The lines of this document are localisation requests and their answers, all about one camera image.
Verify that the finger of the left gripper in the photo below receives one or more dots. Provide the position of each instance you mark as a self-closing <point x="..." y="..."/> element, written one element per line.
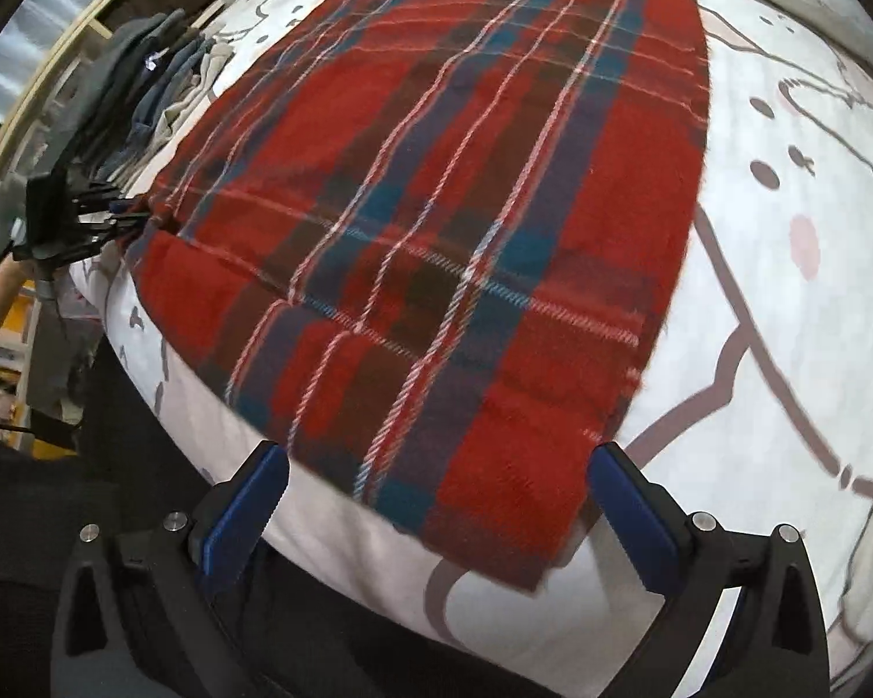
<point x="88" y="239"/>
<point x="107" y="200"/>

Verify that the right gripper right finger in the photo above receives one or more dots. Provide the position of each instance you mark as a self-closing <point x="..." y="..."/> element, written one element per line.
<point x="775" y="643"/>

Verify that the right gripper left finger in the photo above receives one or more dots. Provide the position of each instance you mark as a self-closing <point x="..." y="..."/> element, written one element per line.
<point x="136" y="612"/>

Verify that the red plaid blanket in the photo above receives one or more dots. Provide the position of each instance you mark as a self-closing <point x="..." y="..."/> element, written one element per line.
<point x="429" y="245"/>

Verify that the dark grey folded garment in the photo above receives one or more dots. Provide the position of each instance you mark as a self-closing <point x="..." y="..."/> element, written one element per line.
<point x="98" y="117"/>

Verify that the cream folded garment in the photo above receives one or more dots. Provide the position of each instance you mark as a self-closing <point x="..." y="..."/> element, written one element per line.
<point x="190" y="94"/>

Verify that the wooden bedside shelf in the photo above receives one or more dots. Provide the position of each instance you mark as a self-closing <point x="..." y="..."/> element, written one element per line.
<point x="29" y="106"/>

